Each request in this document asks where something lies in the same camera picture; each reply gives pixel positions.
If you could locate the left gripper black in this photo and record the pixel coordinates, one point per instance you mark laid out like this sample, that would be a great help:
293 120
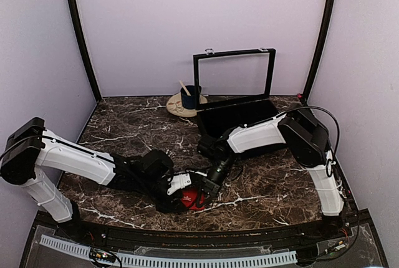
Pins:
169 205

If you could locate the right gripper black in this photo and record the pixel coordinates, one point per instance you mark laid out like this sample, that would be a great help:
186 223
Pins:
211 186

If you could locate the red Santa Christmas sock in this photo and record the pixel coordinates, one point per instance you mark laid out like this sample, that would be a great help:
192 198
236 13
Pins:
193 199

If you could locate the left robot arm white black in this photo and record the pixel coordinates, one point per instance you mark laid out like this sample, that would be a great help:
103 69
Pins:
33 147

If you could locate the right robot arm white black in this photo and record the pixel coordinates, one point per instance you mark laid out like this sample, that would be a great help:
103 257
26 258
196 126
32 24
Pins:
299 131

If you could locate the beige woven coaster mat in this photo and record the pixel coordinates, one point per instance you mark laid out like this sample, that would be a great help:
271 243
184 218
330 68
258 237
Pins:
175 106

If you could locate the dark blue cup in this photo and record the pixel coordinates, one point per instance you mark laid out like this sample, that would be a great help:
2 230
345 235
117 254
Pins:
188 101

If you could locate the wooden stick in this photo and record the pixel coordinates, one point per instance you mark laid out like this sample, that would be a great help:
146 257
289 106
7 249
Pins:
183 86

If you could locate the black display box glass lid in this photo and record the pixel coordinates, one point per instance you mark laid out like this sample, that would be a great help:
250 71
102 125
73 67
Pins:
240 122

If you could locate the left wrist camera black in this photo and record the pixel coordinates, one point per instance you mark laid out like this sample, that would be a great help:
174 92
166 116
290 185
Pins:
158 169

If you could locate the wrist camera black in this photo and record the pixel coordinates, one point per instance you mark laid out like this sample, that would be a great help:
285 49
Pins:
211 147
158 169

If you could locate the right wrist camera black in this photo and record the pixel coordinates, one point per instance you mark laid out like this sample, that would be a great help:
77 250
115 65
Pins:
211 147

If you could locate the black front rail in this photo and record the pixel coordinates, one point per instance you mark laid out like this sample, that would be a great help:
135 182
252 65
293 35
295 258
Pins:
299 236

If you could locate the left circuit board with wires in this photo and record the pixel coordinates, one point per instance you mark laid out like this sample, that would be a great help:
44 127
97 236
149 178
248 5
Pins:
101 258

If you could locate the circuit board with wires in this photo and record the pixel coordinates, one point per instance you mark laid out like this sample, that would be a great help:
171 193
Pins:
101 258
338 247

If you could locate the white slotted cable duct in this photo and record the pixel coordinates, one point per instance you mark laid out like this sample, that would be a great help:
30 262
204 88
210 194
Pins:
151 257

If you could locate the right circuit board with wires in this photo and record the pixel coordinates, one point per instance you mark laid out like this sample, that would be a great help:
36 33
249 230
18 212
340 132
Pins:
338 247

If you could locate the left black frame post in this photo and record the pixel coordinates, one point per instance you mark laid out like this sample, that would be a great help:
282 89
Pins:
84 53

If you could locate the black frame post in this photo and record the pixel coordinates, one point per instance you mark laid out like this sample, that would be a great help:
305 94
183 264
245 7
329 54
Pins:
319 48
84 53

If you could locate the right black frame post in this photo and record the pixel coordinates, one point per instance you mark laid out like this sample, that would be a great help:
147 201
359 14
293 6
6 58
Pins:
319 48

